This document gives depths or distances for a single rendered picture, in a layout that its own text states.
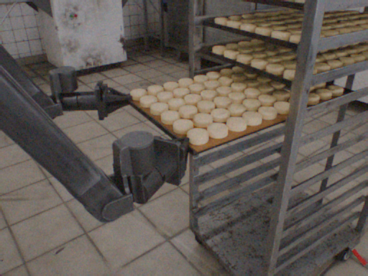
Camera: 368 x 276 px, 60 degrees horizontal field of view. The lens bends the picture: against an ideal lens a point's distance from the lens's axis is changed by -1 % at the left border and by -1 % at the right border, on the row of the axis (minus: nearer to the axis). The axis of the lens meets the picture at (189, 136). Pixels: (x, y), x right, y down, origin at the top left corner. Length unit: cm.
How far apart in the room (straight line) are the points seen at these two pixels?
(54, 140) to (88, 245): 128
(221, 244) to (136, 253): 43
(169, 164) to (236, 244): 90
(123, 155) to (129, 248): 116
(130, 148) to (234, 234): 104
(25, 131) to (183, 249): 127
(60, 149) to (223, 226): 115
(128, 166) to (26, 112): 19
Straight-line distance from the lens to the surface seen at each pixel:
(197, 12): 110
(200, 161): 132
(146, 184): 58
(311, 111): 93
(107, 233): 177
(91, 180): 53
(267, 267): 117
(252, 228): 156
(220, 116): 82
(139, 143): 55
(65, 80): 96
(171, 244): 167
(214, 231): 152
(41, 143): 49
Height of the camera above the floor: 124
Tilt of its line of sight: 29 degrees down
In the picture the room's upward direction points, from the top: straight up
